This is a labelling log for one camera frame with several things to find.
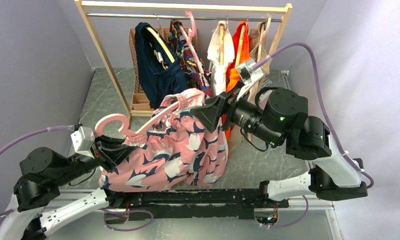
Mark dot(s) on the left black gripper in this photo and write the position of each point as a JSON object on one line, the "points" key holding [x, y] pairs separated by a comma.
{"points": [[110, 151]]}

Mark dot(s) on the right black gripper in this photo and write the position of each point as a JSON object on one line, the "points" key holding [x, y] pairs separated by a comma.
{"points": [[209, 114]]}

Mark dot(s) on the pink patterned shorts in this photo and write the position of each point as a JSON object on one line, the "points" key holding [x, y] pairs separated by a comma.
{"points": [[176, 148]]}

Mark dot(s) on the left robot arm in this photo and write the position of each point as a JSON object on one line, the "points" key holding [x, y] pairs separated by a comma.
{"points": [[43, 172]]}

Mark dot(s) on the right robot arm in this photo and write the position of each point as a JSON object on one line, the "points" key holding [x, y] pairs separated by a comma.
{"points": [[285, 121]]}

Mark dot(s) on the wooden hanger in beige garment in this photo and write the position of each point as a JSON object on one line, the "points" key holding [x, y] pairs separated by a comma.
{"points": [[258, 38]]}

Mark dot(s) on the orange shorts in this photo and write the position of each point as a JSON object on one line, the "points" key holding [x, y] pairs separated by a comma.
{"points": [[234, 139]]}

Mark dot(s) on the wooden hanger in white garment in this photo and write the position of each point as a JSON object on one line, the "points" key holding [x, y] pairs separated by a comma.
{"points": [[222, 28]]}

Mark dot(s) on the yellow hanger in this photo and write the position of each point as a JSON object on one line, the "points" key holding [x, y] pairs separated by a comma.
{"points": [[162, 43]]}

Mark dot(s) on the wooden hanger in orange shorts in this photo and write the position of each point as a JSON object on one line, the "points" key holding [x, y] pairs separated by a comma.
{"points": [[240, 45]]}

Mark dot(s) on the colourful patterned garment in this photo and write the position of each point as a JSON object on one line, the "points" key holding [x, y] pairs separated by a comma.
{"points": [[190, 61]]}

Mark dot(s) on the navy blue garment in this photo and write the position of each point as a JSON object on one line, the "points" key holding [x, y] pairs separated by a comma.
{"points": [[163, 76]]}

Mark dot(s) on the white garment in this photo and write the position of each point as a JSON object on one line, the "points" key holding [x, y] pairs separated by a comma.
{"points": [[218, 72]]}

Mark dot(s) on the beige garment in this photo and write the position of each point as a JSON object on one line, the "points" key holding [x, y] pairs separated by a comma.
{"points": [[247, 44]]}

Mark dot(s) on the metal hanging rod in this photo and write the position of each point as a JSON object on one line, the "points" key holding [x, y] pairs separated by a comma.
{"points": [[169, 17]]}

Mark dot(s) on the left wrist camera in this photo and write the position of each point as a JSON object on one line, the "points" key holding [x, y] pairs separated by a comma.
{"points": [[82, 141]]}

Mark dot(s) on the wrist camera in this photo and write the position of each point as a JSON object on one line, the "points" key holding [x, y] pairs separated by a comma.
{"points": [[250, 73], [82, 141]]}

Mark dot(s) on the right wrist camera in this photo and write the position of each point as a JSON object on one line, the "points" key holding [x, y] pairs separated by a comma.
{"points": [[250, 73]]}

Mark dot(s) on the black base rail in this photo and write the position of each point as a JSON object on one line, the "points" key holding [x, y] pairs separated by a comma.
{"points": [[193, 203]]}

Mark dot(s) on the wooden clothes rack frame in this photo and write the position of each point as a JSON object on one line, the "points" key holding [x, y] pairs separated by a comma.
{"points": [[139, 106]]}

